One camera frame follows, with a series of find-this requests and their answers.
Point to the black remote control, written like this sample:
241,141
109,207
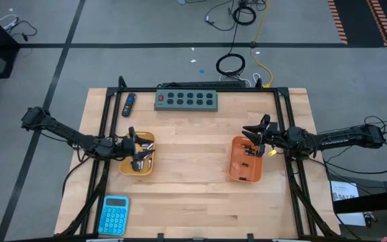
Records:
128,107

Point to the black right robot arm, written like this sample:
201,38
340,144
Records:
341,139

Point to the yellow plastic bin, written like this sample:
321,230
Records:
126,168

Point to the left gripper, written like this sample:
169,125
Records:
128,148

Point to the black bar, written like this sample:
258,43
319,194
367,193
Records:
375,201

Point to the black aluminium frame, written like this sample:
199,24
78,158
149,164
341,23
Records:
139,89

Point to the long black power strip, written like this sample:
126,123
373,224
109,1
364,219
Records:
207,84

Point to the white paper sign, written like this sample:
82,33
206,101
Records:
343,188

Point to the black copper-top battery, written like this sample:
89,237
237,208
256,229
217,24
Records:
249,147
250,151
250,154
244,164

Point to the blue calculator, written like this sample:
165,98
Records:
113,218

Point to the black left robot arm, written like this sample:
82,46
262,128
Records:
66,132

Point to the orange plastic bin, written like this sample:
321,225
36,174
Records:
252,171

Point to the black mat with orange stripes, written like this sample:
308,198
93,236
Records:
358,20

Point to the grey metal power strip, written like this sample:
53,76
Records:
161,106

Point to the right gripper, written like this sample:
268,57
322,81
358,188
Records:
272,136

